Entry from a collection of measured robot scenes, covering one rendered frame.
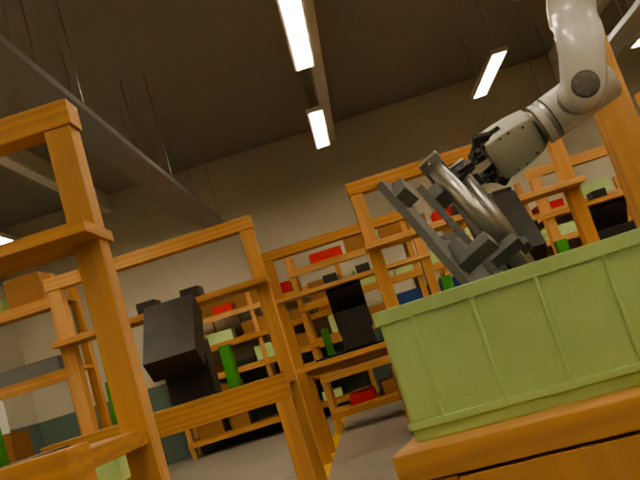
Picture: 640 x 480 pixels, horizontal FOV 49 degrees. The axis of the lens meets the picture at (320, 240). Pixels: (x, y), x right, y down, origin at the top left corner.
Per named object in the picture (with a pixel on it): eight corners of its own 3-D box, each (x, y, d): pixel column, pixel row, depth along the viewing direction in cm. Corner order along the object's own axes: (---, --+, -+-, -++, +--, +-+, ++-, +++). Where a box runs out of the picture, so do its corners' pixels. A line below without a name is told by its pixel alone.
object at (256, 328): (382, 402, 1058) (338, 261, 1093) (191, 461, 1065) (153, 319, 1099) (382, 399, 1112) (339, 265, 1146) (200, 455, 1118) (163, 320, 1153)
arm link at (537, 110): (549, 127, 139) (535, 136, 139) (530, 93, 134) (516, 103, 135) (570, 144, 132) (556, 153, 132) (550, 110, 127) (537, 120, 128)
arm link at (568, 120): (567, 130, 127) (561, 138, 136) (630, 85, 125) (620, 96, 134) (538, 94, 129) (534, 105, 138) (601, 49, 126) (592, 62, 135)
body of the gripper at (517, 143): (542, 135, 139) (493, 170, 141) (520, 97, 134) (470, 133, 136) (560, 151, 133) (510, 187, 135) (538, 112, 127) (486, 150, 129)
